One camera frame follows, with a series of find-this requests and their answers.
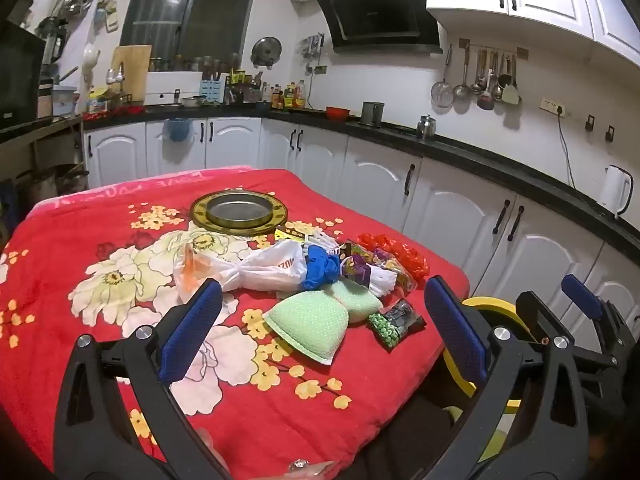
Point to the lime green stool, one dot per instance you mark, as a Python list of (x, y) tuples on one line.
[(492, 442)]

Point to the red plastic bag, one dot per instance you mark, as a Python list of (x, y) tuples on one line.
[(407, 257)]

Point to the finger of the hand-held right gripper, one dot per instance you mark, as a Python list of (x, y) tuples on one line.
[(582, 299), (537, 315)]

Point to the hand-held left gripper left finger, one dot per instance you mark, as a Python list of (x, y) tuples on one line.
[(192, 327)]

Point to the row of hanging kitchen utensils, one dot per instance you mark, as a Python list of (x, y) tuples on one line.
[(482, 80)]

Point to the white plastic bag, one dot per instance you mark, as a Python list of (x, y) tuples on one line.
[(260, 270)]

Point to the yellow black packet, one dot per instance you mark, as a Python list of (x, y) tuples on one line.
[(289, 234)]

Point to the gold rimmed metal tray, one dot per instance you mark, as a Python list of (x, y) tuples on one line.
[(240, 210)]

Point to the metal faucet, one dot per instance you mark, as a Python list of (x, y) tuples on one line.
[(116, 75)]

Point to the wooden cutting board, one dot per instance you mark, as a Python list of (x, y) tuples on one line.
[(132, 72)]

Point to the black microwave oven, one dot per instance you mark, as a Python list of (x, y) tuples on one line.
[(20, 75)]

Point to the white electric kettle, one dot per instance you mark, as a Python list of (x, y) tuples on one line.
[(614, 192)]

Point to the glass pot lid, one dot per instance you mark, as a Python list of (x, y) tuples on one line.
[(266, 52)]

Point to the black range hood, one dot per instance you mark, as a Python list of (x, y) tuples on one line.
[(375, 10)]

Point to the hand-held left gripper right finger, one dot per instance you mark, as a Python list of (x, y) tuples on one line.
[(455, 330)]

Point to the black snack packet green peas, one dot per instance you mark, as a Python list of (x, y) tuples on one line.
[(397, 322)]

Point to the red bowl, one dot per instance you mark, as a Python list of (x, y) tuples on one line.
[(337, 113)]

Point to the blue knife holder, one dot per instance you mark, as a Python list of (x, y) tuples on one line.
[(211, 91)]

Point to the wooden shelf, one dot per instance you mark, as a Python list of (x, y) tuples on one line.
[(45, 145)]

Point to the blue glove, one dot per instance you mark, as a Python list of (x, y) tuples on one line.
[(320, 267)]

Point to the blue hanging basin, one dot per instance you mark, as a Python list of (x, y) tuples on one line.
[(178, 130)]

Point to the white base cabinets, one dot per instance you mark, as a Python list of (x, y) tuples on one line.
[(370, 180)]

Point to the purple snack packet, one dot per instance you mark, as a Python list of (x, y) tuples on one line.
[(362, 264)]

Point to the green bubble wrap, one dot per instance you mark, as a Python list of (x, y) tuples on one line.
[(310, 322)]

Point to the black wall hook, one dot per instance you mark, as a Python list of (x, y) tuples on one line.
[(609, 133), (590, 123)]

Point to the red floral blanket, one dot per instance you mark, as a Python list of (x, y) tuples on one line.
[(75, 240)]

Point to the metal colander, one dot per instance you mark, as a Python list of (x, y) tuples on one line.
[(79, 1)]

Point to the group of oil bottles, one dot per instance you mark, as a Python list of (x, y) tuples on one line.
[(291, 96)]

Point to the blender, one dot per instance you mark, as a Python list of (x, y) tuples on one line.
[(52, 45)]

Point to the yellow rimmed trash bin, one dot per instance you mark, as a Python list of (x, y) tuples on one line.
[(482, 310)]

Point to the small metal teapot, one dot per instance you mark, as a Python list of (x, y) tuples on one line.
[(426, 127)]

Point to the white power socket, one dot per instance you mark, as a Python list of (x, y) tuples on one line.
[(552, 106)]

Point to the dark window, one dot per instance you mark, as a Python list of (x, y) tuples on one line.
[(190, 15)]

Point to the black kitchen countertop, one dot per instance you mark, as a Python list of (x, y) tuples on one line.
[(475, 157)]

